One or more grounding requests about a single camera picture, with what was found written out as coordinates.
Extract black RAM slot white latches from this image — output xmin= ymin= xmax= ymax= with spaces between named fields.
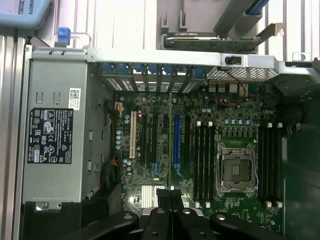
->
xmin=264 ymin=122 xmax=273 ymax=208
xmin=194 ymin=121 xmax=202 ymax=208
xmin=204 ymin=121 xmax=212 ymax=208
xmin=276 ymin=122 xmax=285 ymax=208

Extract silver finned chipset heatsink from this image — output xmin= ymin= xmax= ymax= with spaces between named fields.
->
xmin=141 ymin=184 xmax=168 ymax=209

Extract green motherboard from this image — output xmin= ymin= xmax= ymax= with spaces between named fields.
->
xmin=112 ymin=83 xmax=285 ymax=240

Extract metal CPU socket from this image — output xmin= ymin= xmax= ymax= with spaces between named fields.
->
xmin=215 ymin=141 xmax=259 ymax=201

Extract blue expansion slot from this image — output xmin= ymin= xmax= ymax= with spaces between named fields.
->
xmin=172 ymin=114 xmax=182 ymax=171

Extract long black expansion slot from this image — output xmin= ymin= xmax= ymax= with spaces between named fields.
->
xmin=141 ymin=111 xmax=149 ymax=163
xmin=151 ymin=113 xmax=159 ymax=164
xmin=184 ymin=115 xmax=192 ymax=165

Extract white expansion slot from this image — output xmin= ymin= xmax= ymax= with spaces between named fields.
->
xmin=129 ymin=110 xmax=138 ymax=159

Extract grey power supply unit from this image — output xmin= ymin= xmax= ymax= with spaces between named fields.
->
xmin=22 ymin=49 xmax=114 ymax=205

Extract black plastic fan shroud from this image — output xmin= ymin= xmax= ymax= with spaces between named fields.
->
xmin=281 ymin=103 xmax=320 ymax=240

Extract grey metal PC case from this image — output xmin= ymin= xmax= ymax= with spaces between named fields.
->
xmin=21 ymin=47 xmax=320 ymax=240

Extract blue plastic case latch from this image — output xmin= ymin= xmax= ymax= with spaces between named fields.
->
xmin=56 ymin=26 xmax=71 ymax=46

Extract blue strip on rack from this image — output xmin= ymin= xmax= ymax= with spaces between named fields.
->
xmin=244 ymin=0 xmax=264 ymax=16

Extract light blue robot box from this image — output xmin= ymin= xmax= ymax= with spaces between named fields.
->
xmin=0 ymin=0 xmax=53 ymax=28

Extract power supply wire bundle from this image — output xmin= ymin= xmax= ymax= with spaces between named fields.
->
xmin=100 ymin=155 xmax=120 ymax=192

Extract black plastic case bracket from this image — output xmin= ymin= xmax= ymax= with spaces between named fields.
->
xmin=24 ymin=192 xmax=126 ymax=240

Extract red wire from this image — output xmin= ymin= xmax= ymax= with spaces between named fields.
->
xmin=215 ymin=69 xmax=250 ymax=109

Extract black case switch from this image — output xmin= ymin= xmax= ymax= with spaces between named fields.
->
xmin=224 ymin=55 xmax=243 ymax=66

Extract aluminium profile rail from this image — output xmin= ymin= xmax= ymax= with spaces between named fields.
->
xmin=0 ymin=27 xmax=27 ymax=240

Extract graphics card with metal bracket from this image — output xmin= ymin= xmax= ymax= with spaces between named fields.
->
xmin=164 ymin=21 xmax=285 ymax=51

